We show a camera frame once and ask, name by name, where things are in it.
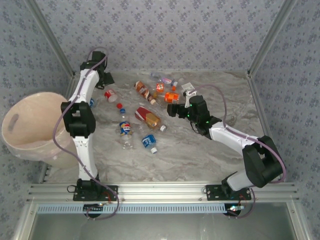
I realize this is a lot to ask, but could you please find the brown Nescafe bottle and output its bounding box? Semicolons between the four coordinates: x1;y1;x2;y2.
133;81;157;105

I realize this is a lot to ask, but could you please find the slotted pale blue cable duct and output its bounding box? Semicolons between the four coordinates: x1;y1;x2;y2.
37;203;227;215

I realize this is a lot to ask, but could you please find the red Coca-Cola label bottle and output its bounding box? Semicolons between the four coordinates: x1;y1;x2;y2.
99;84;124;110

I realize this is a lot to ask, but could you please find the red and gold tea bottle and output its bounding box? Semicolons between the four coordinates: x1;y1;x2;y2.
134;106;168;133

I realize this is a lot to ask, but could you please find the clear Pepsi label bottle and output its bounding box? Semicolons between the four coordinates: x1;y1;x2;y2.
119;121;135;151

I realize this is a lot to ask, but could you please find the aluminium left side rail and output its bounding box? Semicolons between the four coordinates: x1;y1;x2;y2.
65;72;76;103

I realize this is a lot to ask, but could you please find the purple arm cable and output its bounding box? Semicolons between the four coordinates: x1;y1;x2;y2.
53;46;120;221
191;83;287;220

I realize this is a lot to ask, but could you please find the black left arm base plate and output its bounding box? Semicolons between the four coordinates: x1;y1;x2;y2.
73;178;119;202

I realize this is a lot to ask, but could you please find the clear bottle purple label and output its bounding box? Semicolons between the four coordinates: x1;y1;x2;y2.
149;71;179;85

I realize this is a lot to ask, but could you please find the orange NFC juice bottle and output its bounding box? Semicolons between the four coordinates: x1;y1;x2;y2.
152;91;181;104

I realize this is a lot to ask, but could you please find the aluminium frame post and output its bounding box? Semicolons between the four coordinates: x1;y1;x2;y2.
23;0;77;78
246;0;300;78

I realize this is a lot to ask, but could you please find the blue label bottle white cap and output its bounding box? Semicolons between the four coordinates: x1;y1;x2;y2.
141;134;159;155

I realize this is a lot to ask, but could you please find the aluminium right rear frame post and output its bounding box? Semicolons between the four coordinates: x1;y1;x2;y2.
246;0;300;78

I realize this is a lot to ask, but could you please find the small bottle orange star label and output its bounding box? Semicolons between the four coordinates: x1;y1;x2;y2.
155;82;178;92

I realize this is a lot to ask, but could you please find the clear bottle white barcode label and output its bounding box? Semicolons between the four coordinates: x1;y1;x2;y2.
177;77;195;92

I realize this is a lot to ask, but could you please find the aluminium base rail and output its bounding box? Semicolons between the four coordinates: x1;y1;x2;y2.
26;181;300;204

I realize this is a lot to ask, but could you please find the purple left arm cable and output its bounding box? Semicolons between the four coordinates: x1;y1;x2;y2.
53;46;120;221

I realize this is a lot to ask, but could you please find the aluminium left rear frame post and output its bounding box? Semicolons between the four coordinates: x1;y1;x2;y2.
23;0;77;78

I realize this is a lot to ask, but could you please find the aluminium right side rail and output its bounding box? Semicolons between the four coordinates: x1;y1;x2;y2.
246;71;312;240

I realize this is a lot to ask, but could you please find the beige round bin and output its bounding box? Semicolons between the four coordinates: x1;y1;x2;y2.
1;91;81;170

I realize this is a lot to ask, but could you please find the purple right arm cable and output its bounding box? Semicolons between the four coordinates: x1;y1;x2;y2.
191;83;287;220

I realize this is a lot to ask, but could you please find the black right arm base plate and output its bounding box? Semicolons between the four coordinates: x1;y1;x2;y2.
205;184;252;201

